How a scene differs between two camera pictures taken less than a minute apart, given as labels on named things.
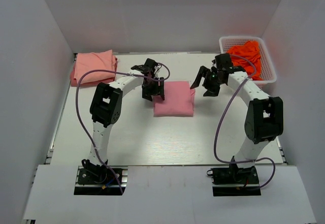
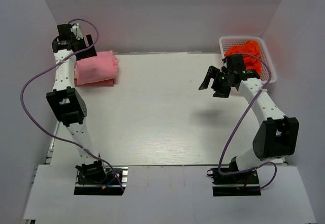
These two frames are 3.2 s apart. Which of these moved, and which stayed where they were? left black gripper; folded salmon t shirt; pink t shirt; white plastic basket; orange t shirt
Moved: pink t shirt; left black gripper
Stayed: orange t shirt; folded salmon t shirt; white plastic basket
